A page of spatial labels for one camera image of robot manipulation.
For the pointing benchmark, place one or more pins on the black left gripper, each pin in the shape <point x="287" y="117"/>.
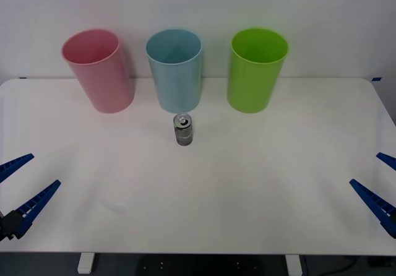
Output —
<point x="3" y="226"/>

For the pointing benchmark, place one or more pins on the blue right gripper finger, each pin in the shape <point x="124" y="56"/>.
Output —
<point x="388" y="160"/>
<point x="376" y="203"/>

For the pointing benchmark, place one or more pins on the silver grey drink can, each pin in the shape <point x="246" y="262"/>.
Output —
<point x="184" y="132"/>

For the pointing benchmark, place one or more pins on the white table leg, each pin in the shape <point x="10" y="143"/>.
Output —
<point x="85" y="263"/>
<point x="293" y="265"/>

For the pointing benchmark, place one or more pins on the pink plastic bin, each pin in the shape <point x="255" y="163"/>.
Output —
<point x="102" y="84"/>

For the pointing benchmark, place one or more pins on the green plastic bin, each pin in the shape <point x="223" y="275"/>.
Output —
<point x="252" y="84"/>

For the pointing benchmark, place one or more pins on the pale blue plastic bin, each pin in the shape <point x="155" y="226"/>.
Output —
<point x="178" y="84"/>

